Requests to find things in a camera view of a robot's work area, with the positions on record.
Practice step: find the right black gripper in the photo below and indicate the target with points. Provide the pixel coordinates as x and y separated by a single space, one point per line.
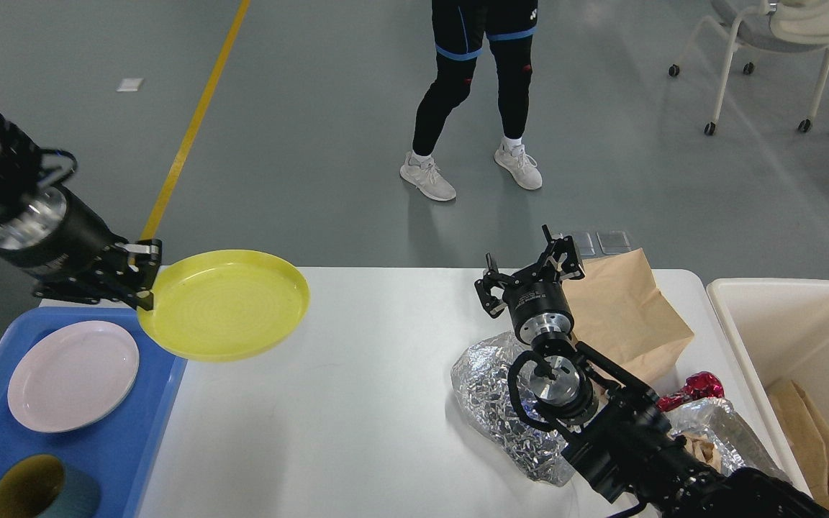
537 304

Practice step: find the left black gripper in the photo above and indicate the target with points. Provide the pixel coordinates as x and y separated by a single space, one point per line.
57 236

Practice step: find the yellow plate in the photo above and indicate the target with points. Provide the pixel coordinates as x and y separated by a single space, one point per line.
225 305

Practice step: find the dark green mug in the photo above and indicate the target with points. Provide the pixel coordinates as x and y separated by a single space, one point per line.
47 486

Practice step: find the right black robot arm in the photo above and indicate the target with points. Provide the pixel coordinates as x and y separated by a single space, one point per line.
616 437

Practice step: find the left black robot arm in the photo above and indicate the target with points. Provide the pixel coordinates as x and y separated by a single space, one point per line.
26 170

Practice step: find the grey floor outlet plates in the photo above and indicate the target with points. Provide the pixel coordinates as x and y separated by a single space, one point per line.
598 244

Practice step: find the brown paper bag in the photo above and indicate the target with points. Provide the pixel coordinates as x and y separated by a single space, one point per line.
620 311

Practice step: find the large crumpled foil ball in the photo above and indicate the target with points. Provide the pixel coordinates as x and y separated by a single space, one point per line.
480 385

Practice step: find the pink plate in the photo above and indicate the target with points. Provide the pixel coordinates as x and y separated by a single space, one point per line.
73 377

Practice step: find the blue plastic tray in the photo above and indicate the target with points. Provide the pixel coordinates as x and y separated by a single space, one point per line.
118 451

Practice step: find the red foil wrapper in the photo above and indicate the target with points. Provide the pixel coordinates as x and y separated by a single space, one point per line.
696 387

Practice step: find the person in black clothes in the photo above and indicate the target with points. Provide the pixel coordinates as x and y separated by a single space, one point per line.
460 29

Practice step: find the white plastic bin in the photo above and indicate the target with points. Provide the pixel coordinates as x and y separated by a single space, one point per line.
779 331

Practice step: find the white rolling chair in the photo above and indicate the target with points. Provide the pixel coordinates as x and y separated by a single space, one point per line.
776 27

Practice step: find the brown paper in bin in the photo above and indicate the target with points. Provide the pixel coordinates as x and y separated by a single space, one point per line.
807 433

